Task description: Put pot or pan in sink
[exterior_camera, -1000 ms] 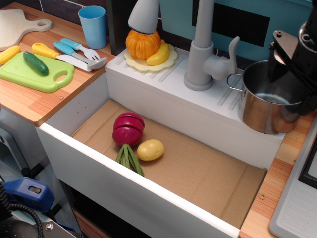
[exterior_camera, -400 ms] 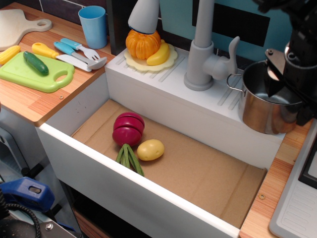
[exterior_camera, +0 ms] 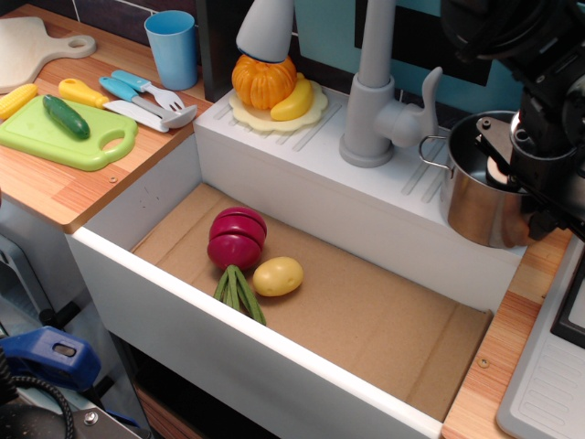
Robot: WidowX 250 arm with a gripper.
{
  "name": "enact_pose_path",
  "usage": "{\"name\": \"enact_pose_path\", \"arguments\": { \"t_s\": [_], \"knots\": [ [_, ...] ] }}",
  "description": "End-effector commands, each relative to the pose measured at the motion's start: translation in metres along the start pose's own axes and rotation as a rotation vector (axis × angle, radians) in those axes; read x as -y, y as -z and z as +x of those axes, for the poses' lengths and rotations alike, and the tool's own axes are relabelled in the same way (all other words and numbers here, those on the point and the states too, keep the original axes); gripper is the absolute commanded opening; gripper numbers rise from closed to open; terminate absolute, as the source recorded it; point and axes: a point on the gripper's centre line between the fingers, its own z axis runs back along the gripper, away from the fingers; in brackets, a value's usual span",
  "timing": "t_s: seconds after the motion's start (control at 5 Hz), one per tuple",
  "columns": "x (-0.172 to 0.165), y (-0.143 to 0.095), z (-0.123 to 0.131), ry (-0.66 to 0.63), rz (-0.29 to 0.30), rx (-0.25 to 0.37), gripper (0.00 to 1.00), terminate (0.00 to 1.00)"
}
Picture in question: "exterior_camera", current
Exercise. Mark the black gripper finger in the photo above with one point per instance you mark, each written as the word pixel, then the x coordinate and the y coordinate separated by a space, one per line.
pixel 494 141
pixel 543 219

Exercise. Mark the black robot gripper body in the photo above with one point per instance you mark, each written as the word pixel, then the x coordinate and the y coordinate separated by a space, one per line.
pixel 548 157

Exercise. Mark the stainless steel pot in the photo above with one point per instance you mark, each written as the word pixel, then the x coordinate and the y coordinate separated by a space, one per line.
pixel 476 199

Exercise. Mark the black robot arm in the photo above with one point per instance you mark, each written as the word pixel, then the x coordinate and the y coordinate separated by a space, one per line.
pixel 540 42

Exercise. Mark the white toy sink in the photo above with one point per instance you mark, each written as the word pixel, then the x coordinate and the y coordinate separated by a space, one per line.
pixel 387 215

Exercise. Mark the grey toy faucet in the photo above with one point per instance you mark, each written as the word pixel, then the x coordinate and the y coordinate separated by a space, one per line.
pixel 376 123

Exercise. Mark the brown cardboard sheet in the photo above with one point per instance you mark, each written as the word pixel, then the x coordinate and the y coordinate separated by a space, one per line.
pixel 401 337

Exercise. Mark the white toy stove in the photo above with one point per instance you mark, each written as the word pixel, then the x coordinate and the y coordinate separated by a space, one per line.
pixel 545 397

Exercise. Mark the yellow toy banana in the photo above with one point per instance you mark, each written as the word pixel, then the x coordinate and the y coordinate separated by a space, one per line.
pixel 297 103

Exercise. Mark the pale yellow toy plate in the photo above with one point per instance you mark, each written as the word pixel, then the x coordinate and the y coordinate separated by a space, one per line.
pixel 260 120

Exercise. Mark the orange toy pumpkin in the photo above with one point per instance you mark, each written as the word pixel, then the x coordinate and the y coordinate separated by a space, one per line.
pixel 262 85

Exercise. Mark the yellow toy potato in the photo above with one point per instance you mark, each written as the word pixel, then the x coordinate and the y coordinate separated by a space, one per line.
pixel 277 277

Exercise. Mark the red toy beet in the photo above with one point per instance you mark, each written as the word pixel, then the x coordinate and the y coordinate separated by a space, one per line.
pixel 235 242

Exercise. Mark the blue plastic cup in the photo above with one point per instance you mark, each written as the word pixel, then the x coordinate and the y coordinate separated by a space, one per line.
pixel 172 38

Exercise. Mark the green toy cucumber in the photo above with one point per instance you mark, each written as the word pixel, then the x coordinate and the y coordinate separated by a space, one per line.
pixel 65 116

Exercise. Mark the green plastic cutting board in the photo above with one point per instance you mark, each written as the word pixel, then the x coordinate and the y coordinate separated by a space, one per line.
pixel 31 130

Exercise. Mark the wooden cutting board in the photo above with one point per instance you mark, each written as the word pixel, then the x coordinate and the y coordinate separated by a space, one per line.
pixel 26 48

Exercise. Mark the yellow toy corn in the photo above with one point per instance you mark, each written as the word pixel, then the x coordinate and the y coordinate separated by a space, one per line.
pixel 16 99

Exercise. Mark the blue clamp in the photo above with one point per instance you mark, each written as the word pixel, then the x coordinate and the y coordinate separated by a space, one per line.
pixel 54 356

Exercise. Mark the blue handled toy fork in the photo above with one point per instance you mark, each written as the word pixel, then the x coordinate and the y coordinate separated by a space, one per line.
pixel 166 99

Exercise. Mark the yellow handled toy knife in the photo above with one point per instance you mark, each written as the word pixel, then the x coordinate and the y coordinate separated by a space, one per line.
pixel 78 91

